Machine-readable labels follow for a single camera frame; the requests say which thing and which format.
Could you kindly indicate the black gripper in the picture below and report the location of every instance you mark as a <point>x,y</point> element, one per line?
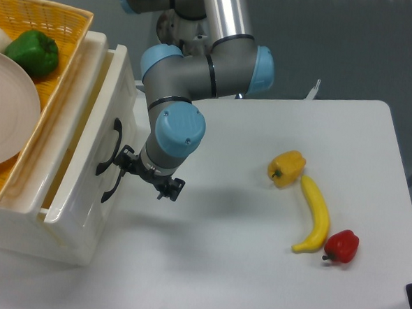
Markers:
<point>129,162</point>

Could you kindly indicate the white top drawer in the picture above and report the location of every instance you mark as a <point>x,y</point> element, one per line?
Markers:
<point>76,217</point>

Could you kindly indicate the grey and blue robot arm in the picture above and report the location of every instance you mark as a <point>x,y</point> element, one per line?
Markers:
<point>232,63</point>

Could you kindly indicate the white drawer cabinet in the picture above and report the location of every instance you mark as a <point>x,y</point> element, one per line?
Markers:
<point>26,201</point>

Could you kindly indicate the yellow bell pepper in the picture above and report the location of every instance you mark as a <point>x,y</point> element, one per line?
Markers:
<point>284,169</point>

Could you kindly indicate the pink plate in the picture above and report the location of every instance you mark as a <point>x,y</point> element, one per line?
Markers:
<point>20,108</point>

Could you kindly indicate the green bell pepper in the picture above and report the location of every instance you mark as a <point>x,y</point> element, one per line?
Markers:
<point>35,52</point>

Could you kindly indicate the yellow banana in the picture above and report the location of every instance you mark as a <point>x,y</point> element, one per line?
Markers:
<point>320,215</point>

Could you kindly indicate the red bell pepper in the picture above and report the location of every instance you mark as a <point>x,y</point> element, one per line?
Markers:
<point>341,247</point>

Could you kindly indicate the yellow woven basket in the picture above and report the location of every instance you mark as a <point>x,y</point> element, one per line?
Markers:
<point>65,24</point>

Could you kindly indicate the black top drawer handle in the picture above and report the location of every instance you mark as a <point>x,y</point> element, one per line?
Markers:
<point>112,142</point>

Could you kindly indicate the black drawer handle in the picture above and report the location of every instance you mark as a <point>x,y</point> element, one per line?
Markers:
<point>112,142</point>
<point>108,194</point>

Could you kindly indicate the black lower drawer handle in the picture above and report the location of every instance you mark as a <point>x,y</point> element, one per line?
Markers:
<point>108,194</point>

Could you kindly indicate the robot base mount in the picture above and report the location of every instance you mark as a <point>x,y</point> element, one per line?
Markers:
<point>191,37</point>

